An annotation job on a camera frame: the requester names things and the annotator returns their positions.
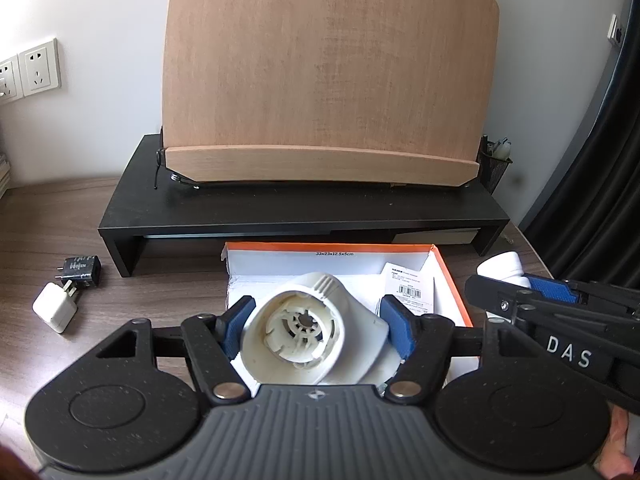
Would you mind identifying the black charger plug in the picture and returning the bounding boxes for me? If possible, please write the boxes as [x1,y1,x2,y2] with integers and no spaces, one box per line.
[54,255,104,292]

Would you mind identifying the white rounded plastic plug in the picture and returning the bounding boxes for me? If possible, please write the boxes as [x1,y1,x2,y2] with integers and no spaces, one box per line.
[476,251,524,320]

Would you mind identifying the white wall socket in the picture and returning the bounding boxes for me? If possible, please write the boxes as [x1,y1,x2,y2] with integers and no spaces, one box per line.
[0,56,24,107]
[18,36,62,96]

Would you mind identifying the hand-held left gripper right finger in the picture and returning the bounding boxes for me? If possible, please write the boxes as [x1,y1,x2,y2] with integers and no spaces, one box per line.
[378,294,532,404]

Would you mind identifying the orange cardboard box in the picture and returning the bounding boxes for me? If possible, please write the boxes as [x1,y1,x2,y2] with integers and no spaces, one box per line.
[221,241,475,386]

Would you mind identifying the dark curtain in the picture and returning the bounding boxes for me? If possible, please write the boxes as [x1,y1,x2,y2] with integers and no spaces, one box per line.
[516,0,640,288]

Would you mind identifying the wooden book stand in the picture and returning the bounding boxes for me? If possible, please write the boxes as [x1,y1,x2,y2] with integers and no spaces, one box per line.
[160,0,502,191]

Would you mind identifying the white charger plug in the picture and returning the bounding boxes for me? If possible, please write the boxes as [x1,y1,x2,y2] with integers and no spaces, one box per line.
[31,281,82,335]

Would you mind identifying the papers under riser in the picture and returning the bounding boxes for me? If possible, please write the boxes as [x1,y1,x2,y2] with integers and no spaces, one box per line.
[391,226,482,247]

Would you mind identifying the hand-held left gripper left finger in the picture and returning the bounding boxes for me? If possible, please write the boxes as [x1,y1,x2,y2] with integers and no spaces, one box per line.
[92,294,258,407]

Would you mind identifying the white wall switch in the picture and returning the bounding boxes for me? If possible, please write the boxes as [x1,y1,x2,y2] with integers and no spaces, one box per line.
[606,12,627,47]

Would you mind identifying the small white labelled box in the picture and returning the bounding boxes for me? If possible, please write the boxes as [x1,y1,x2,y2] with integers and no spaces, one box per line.
[384,260,437,307]

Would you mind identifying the black cord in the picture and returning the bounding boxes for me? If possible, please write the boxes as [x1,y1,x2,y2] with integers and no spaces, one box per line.
[151,129,169,192]

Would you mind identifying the black mesh pen holder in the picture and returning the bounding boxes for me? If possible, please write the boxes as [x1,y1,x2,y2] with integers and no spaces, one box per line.
[476,134,514,197]

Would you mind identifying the person's right hand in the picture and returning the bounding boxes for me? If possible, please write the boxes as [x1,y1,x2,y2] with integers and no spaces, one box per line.
[596,402,639,480]

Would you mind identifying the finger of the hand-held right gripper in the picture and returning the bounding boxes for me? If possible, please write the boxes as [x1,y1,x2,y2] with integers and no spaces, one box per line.
[464,274,545,325]
[525,274,587,307]

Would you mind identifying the black monitor riser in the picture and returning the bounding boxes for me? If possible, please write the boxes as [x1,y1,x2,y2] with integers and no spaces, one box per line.
[97,133,511,278]

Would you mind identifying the white plug-in heater without bottle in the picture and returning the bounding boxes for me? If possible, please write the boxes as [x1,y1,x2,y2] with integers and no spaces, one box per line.
[239,271,392,387]

